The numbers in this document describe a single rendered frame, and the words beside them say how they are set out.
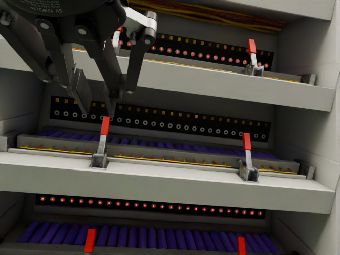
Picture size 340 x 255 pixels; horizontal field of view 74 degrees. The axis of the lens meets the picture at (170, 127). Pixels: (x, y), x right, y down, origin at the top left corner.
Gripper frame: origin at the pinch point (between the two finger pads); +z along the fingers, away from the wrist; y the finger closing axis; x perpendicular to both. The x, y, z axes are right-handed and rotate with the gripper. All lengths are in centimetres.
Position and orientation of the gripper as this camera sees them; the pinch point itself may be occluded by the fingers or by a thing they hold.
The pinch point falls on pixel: (96, 95)
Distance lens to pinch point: 31.4
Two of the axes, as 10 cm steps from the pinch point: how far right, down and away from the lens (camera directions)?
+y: 9.9, 1.1, 1.2
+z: -1.6, 3.4, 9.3
